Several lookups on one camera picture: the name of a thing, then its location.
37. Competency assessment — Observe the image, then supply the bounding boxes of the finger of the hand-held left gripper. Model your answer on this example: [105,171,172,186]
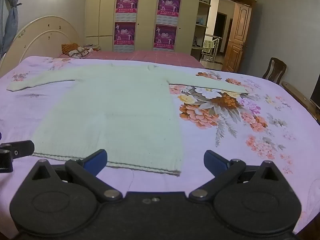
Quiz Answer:
[0,140,35,159]
[0,150,13,173]

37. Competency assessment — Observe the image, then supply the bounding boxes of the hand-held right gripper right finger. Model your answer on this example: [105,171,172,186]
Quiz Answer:
[189,150,287,202]

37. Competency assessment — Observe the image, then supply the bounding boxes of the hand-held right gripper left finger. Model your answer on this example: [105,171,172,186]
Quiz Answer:
[24,149,123,203]

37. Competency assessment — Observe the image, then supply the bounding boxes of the cream knitted sweater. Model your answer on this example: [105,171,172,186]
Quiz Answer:
[6,64,247,177]

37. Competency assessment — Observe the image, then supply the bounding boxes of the floral lilac bedsheet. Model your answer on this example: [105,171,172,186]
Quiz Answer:
[0,55,320,240]

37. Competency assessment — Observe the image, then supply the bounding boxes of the wooden side table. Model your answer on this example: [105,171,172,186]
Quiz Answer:
[281,81,320,125]

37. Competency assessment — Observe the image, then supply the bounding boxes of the white stair railing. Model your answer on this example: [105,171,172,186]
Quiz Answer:
[201,36,222,62]

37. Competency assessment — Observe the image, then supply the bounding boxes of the dark wooden chair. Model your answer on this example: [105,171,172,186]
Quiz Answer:
[262,57,287,85]

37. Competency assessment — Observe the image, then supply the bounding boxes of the patterned pillows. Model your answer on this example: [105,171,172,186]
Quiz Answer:
[68,46,90,59]

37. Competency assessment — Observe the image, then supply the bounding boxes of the orange patterned cloth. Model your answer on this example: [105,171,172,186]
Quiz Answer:
[61,43,79,55]

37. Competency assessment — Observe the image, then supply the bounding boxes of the cream bed headboard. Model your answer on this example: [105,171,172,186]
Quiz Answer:
[0,15,81,77]

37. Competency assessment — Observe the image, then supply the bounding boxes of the pale green towel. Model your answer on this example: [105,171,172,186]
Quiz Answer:
[203,40,215,53]

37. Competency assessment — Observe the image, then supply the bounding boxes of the pink checked bed cover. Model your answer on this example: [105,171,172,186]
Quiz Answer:
[58,49,205,69]

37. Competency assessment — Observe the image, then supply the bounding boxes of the black screen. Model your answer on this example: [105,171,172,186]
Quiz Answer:
[309,75,320,103]

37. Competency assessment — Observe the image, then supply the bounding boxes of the wooden cabinet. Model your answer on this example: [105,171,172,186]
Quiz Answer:
[222,2,252,73]

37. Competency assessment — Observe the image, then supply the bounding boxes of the beige open shelf unit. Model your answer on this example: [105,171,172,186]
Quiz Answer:
[191,0,211,61]

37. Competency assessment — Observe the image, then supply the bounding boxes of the grey curtain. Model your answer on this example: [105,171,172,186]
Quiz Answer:
[0,0,22,58]

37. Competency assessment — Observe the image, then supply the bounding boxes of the beige wardrobe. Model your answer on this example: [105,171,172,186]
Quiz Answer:
[85,0,213,56]

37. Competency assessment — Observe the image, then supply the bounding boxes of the magenta wall poster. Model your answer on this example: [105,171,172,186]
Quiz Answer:
[114,22,136,52]
[152,24,177,53]
[156,0,182,25]
[115,0,139,22]

